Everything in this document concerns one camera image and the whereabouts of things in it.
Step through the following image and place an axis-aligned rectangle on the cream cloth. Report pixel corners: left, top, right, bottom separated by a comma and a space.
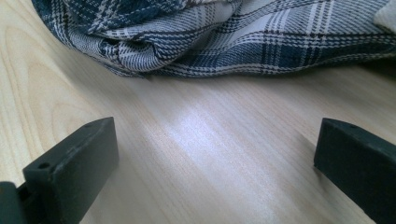
373, 0, 396, 35

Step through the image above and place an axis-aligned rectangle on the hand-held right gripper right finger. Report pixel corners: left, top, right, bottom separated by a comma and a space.
313, 117, 396, 224

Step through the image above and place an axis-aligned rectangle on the blue white plaid cloth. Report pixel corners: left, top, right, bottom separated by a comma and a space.
31, 0, 396, 78

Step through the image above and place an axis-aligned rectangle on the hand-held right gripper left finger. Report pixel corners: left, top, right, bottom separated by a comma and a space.
17, 117, 120, 224

